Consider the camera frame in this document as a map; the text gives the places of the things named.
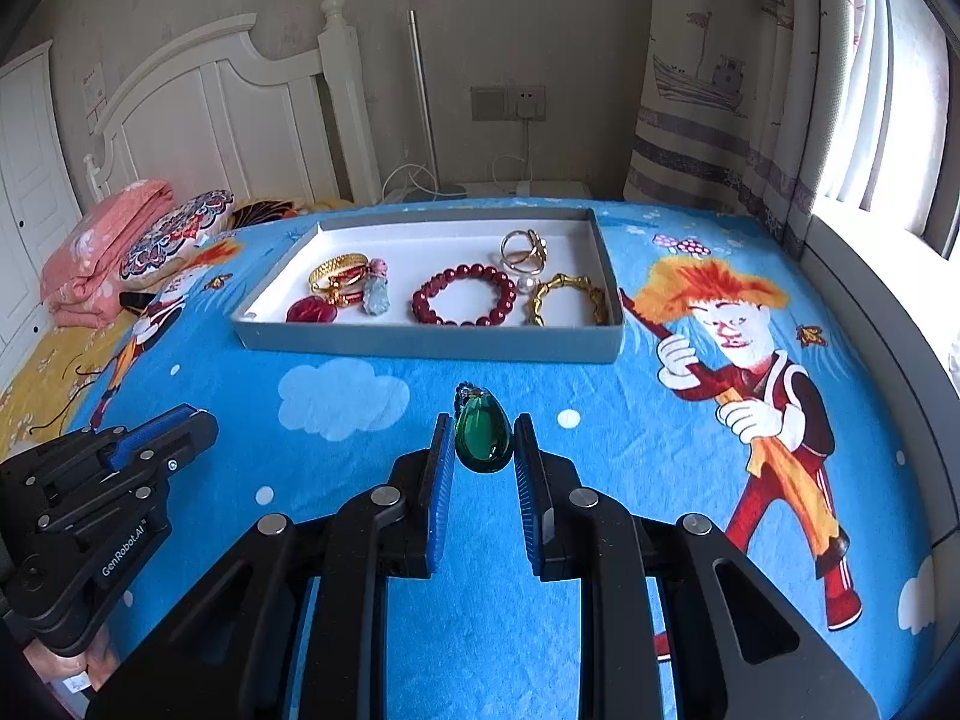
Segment person's left hand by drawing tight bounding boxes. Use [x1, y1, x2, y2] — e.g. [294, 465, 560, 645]
[28, 640, 125, 700]

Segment grey cardboard tray box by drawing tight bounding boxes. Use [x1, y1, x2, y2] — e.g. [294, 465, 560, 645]
[231, 206, 627, 366]

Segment wall socket panel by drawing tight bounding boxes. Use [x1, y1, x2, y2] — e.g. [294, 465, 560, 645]
[470, 85, 548, 122]

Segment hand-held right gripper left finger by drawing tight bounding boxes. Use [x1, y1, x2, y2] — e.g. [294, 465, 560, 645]
[86, 414, 458, 720]

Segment jade pendant with pink knot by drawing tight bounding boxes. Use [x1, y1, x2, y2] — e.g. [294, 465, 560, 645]
[362, 256, 393, 314]

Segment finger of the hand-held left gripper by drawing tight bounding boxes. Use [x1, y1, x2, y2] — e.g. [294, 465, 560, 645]
[0, 403, 197, 512]
[34, 411, 221, 535]

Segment white wardrobe door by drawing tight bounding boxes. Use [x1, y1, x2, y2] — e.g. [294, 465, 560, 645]
[0, 41, 83, 368]

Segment ship print curtain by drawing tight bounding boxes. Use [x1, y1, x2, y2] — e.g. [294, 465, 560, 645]
[622, 0, 960, 263]

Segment patterned pillow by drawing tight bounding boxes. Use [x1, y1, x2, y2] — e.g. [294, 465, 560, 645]
[118, 191, 237, 290]

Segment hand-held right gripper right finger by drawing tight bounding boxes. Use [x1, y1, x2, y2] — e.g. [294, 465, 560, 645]
[512, 412, 880, 720]

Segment large metal ring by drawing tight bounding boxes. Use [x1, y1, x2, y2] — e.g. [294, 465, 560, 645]
[499, 229, 552, 275]

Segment gold cuff bangle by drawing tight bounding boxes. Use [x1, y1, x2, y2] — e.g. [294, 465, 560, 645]
[307, 251, 370, 293]

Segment blue cartoon printed blanket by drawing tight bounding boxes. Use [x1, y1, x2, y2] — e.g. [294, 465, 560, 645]
[71, 199, 938, 720]

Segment gold link bracelet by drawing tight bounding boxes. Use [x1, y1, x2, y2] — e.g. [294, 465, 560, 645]
[525, 272, 612, 327]

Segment red string bracelet gold charms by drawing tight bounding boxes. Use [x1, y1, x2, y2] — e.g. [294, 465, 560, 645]
[326, 259, 372, 310]

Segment red flower ornament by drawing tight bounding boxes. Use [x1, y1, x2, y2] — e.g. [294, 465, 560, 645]
[286, 296, 338, 323]

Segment yellow bedsheet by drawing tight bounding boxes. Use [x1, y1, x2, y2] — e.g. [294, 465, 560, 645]
[0, 311, 143, 458]

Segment red bead bracelet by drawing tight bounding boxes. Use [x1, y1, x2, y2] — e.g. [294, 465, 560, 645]
[410, 261, 517, 327]

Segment white bed headboard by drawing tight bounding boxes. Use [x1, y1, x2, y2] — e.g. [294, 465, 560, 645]
[82, 0, 383, 207]

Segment pink folded blanket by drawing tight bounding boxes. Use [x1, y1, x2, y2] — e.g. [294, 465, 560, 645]
[41, 180, 173, 329]

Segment green gem pendant black cord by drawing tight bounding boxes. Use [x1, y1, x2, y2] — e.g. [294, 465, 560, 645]
[452, 382, 515, 476]

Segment white charger cable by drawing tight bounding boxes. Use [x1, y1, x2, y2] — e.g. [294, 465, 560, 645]
[491, 118, 535, 185]

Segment metal pole lamp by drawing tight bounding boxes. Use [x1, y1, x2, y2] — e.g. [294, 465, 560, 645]
[407, 10, 470, 202]

